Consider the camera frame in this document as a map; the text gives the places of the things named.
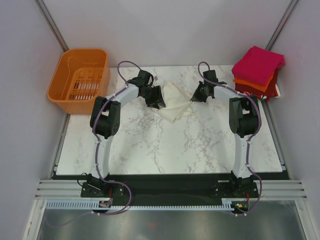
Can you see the red printed folded t shirt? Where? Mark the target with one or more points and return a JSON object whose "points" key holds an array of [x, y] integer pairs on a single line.
{"points": [[274, 93]]}

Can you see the orange folded t shirt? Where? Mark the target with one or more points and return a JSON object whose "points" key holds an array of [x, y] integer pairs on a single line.
{"points": [[256, 86]]}

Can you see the white slotted cable duct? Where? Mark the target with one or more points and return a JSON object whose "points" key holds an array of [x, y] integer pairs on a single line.
{"points": [[94, 204]]}

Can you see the dark red folded t shirt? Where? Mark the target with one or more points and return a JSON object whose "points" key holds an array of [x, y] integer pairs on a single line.
{"points": [[244, 88]]}

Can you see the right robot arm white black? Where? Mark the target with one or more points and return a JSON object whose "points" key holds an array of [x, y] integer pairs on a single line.
{"points": [[244, 120]]}

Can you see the cream white t shirt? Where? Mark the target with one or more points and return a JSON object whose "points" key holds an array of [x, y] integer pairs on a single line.
{"points": [[178, 103]]}

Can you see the orange plastic basket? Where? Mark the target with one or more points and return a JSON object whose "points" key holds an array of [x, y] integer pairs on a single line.
{"points": [[82, 74]]}

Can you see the left aluminium frame post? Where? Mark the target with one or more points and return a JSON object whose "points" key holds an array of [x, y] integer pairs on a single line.
{"points": [[51, 23]]}

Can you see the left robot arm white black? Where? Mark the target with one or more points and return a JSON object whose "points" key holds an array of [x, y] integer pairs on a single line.
{"points": [[105, 123]]}

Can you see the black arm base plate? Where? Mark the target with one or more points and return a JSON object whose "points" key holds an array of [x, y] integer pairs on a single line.
{"points": [[165, 189]]}

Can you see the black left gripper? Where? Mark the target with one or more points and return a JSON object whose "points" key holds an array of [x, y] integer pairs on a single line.
{"points": [[157, 99]]}

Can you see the magenta folded t shirt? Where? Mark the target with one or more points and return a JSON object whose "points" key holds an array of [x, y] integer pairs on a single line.
{"points": [[257, 65]]}

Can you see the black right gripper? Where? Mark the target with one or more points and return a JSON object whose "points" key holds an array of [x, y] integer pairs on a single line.
{"points": [[197, 97]]}

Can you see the aluminium frame post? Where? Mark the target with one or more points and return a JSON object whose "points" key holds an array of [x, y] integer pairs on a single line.
{"points": [[282, 23], [51, 23]]}

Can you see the right aluminium frame post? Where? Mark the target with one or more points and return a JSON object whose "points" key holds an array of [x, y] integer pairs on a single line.
{"points": [[282, 23]]}

